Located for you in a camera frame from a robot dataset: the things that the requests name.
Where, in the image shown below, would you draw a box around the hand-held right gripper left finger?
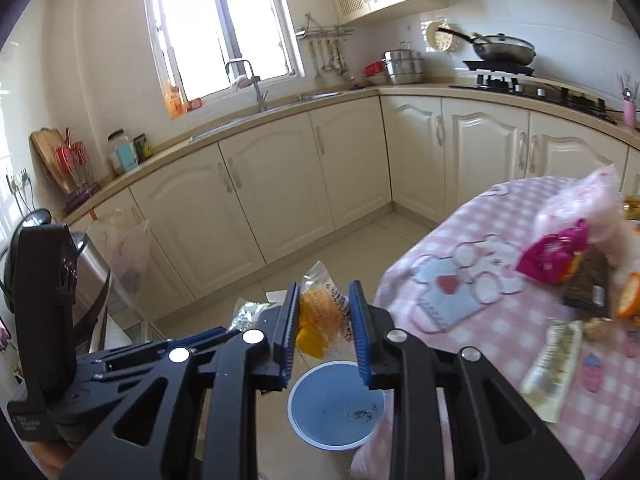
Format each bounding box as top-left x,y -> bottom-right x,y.
60,282 -> 301,480

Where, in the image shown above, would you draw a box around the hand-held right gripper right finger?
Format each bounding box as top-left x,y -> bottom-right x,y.
349,281 -> 585,480

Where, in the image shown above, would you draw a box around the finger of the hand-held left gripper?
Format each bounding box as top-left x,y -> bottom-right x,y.
75,326 -> 228,368
92,357 -> 173,387

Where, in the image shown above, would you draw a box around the orange clear snack packet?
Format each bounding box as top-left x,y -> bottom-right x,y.
296,260 -> 357,361

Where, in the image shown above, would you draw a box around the silver foil wrapper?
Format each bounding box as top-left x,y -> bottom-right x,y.
229,297 -> 273,332

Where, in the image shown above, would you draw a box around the blue bowl with white rim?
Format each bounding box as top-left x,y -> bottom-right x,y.
287,359 -> 390,453

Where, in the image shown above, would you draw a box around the dark snack wrapper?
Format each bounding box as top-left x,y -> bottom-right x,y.
562,250 -> 613,318

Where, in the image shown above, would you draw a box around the steel cylindrical appliance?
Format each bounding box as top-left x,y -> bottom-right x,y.
70,232 -> 113,356

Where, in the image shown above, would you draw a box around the black round appliance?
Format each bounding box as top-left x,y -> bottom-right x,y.
2,208 -> 55,311

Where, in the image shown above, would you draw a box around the hanging clear plastic bag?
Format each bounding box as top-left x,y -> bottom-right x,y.
86,208 -> 151,306

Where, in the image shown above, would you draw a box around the pink checked tablecloth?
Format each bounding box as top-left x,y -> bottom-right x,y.
350,175 -> 640,480

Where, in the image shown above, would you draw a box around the cream kitchen counter cabinets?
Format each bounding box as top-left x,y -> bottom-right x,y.
65,95 -> 640,321

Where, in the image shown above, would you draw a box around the wooden cutting board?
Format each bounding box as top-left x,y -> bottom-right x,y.
30,127 -> 76,196

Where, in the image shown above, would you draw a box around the glass jar with blue label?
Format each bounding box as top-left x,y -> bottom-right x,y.
107,130 -> 139,176

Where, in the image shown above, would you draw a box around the green and white wrapper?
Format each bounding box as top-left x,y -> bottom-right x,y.
520,320 -> 586,423

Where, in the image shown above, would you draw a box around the magenta snack wrapper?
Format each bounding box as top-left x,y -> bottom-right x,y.
516,219 -> 591,286

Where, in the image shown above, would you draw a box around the orange bottle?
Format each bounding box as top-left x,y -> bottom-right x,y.
164,82 -> 188,120

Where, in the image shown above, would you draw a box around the steel kitchen faucet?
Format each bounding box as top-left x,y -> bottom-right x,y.
225,59 -> 268,113

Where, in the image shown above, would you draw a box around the orange snack wrapper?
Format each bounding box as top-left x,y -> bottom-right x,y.
616,271 -> 640,318

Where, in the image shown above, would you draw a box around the steel steamer pot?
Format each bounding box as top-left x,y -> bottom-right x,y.
382,42 -> 426,86

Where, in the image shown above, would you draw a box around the black gas stove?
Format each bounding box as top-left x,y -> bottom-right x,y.
449,60 -> 618,125

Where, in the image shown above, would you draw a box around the yellow perforated plate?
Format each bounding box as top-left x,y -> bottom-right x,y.
426,20 -> 458,54

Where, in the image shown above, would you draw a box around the white framed window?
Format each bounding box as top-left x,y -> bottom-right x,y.
142,0 -> 306,106

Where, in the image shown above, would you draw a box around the wok with lid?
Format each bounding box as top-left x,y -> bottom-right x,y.
436,27 -> 537,67

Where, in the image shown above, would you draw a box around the pink utensil holder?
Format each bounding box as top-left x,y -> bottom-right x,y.
616,72 -> 640,128

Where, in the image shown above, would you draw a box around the wall power socket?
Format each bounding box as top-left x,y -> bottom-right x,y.
6,169 -> 33,193

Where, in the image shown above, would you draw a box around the red wire rack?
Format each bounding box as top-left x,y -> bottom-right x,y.
55,127 -> 101,213

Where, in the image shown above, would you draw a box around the wall utensil rack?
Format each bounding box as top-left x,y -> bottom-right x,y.
295,12 -> 357,77

